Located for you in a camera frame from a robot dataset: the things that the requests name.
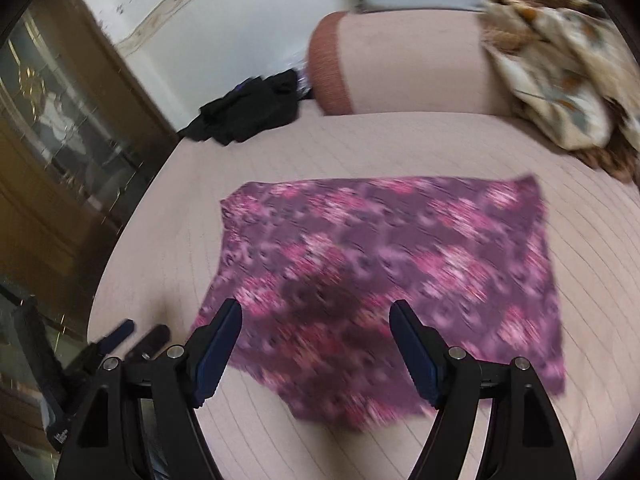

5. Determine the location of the wooden cabinet with glass door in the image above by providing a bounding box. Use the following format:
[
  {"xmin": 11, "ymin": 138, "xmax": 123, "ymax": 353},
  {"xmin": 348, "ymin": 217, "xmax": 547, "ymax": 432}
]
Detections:
[{"xmin": 0, "ymin": 0, "xmax": 181, "ymax": 461}]

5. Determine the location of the pink bolster with brown end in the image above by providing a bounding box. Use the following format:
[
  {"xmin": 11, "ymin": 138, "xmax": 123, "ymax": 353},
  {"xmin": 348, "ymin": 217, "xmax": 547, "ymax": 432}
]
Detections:
[{"xmin": 307, "ymin": 10, "xmax": 516, "ymax": 117}]

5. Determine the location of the cream floral blanket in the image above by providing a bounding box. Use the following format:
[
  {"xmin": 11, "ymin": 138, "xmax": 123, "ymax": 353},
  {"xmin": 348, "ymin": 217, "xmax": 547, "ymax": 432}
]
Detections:
[{"xmin": 477, "ymin": 0, "xmax": 640, "ymax": 183}]

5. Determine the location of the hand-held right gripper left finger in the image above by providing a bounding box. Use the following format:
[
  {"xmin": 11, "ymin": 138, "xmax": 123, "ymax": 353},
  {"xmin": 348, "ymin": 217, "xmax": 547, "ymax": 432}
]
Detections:
[{"xmin": 54, "ymin": 298, "xmax": 244, "ymax": 480}]

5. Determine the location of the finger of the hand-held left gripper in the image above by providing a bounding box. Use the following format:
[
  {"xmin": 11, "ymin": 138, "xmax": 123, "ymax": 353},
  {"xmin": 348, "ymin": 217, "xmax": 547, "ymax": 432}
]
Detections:
[
  {"xmin": 89, "ymin": 318, "xmax": 137, "ymax": 357},
  {"xmin": 124, "ymin": 324, "xmax": 172, "ymax": 362}
]

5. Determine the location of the black clothes pile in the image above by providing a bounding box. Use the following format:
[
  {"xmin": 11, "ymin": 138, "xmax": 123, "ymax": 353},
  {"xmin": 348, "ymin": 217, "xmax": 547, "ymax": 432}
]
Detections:
[{"xmin": 177, "ymin": 69, "xmax": 301, "ymax": 147}]

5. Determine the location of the purple floral shirt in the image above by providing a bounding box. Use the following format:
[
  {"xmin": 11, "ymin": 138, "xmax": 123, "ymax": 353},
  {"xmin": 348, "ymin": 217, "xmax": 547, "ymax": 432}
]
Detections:
[{"xmin": 191, "ymin": 174, "xmax": 567, "ymax": 432}]

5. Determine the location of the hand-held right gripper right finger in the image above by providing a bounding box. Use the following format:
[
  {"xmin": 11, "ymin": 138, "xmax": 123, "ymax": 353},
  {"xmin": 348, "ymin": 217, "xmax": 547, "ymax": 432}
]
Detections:
[{"xmin": 389, "ymin": 299, "xmax": 577, "ymax": 480}]

